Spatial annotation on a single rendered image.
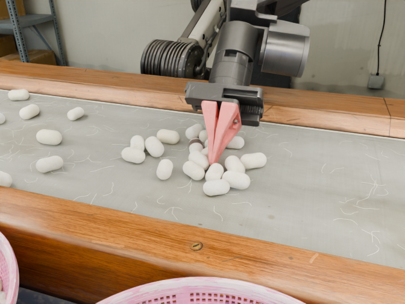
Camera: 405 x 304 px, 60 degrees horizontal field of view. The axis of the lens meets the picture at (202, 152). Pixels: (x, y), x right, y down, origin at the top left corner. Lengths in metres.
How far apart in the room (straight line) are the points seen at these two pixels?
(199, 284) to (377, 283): 0.14
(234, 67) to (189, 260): 0.27
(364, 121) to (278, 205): 0.26
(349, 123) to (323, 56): 1.94
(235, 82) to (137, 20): 2.33
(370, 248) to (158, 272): 0.21
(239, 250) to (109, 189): 0.19
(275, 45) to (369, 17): 2.02
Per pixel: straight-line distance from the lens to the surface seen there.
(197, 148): 0.49
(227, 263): 0.31
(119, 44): 2.89
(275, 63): 0.51
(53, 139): 0.56
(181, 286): 0.29
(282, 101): 0.63
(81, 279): 0.39
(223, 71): 0.48
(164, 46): 0.90
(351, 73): 2.59
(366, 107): 0.65
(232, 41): 0.51
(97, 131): 0.59
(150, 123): 0.60
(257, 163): 0.47
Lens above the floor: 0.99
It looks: 30 degrees down
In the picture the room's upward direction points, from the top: straight up
